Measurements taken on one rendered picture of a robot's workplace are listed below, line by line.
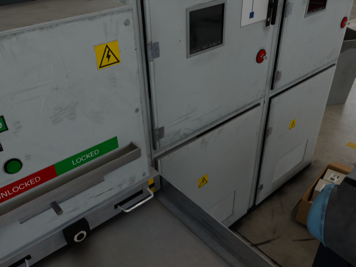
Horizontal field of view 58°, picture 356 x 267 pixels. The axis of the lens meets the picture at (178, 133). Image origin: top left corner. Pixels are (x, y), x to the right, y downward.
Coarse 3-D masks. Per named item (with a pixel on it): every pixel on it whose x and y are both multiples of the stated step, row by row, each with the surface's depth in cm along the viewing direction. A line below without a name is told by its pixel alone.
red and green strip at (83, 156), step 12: (108, 144) 78; (72, 156) 73; (84, 156) 75; (96, 156) 77; (48, 168) 70; (60, 168) 72; (72, 168) 74; (24, 180) 67; (36, 180) 69; (48, 180) 71; (0, 192) 65; (12, 192) 67
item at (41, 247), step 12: (144, 180) 91; (156, 180) 94; (120, 192) 88; (132, 192) 90; (108, 204) 85; (120, 204) 89; (132, 204) 92; (84, 216) 81; (96, 216) 84; (108, 216) 87; (60, 228) 78; (36, 240) 75; (48, 240) 77; (60, 240) 79; (12, 252) 73; (24, 252) 74; (36, 252) 76; (48, 252) 78; (0, 264) 71; (12, 264) 73; (24, 264) 75
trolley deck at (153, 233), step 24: (120, 216) 91; (144, 216) 91; (168, 216) 91; (96, 240) 85; (120, 240) 84; (144, 240) 84; (168, 240) 84; (192, 240) 84; (48, 264) 79; (72, 264) 79; (96, 264) 79; (120, 264) 78; (144, 264) 78; (168, 264) 78; (192, 264) 78; (216, 264) 78
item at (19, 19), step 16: (48, 0) 74; (64, 0) 74; (80, 0) 74; (96, 0) 73; (0, 16) 63; (16, 16) 63; (32, 16) 62; (48, 16) 62; (64, 16) 62; (80, 16) 61; (0, 32) 53
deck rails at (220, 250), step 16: (160, 176) 95; (160, 192) 98; (176, 192) 91; (176, 208) 92; (192, 208) 87; (192, 224) 88; (208, 224) 84; (208, 240) 83; (224, 240) 81; (240, 240) 75; (224, 256) 79; (240, 256) 78; (256, 256) 73
